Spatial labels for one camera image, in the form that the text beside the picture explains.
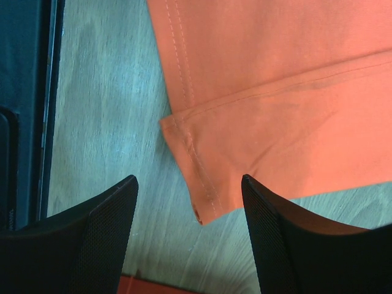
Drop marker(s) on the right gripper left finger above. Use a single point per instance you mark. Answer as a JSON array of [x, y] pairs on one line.
[[80, 250]]

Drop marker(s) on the red plastic bin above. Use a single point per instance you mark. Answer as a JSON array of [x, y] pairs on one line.
[[134, 285]]

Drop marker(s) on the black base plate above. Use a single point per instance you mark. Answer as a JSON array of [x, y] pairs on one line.
[[31, 33]]

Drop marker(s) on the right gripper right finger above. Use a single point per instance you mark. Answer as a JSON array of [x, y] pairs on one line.
[[298, 251]]

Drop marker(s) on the orange t-shirt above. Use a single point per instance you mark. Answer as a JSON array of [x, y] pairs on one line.
[[296, 94]]

